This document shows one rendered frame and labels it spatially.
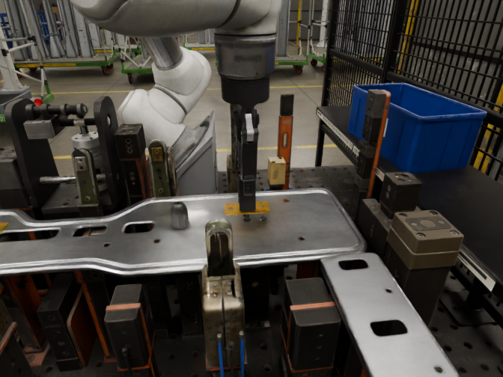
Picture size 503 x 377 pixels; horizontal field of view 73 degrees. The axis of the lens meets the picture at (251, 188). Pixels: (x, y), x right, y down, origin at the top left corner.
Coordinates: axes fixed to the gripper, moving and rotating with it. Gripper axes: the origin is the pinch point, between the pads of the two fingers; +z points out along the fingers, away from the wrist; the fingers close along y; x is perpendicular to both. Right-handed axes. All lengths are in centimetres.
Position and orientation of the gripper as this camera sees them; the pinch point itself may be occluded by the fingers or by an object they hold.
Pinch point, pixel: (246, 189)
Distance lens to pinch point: 61.6
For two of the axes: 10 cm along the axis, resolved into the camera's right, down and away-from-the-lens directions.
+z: 0.0, 8.7, 4.9
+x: 9.9, -0.6, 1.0
